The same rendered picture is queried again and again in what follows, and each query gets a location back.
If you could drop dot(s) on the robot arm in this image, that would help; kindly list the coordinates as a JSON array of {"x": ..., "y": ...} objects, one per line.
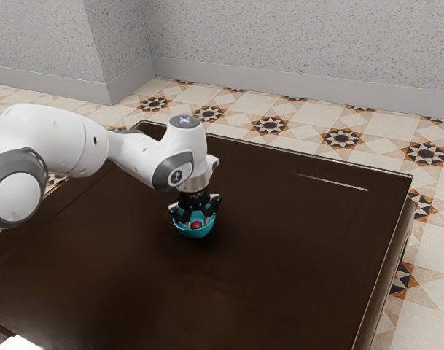
[{"x": 72, "y": 146}]

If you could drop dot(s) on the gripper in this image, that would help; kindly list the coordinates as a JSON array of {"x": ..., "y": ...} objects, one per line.
[{"x": 193, "y": 198}]

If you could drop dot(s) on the teal bowl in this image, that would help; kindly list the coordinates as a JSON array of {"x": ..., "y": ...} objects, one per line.
[{"x": 196, "y": 233}]

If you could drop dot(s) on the red strawberry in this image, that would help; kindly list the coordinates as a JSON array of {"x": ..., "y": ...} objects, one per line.
[{"x": 196, "y": 225}]

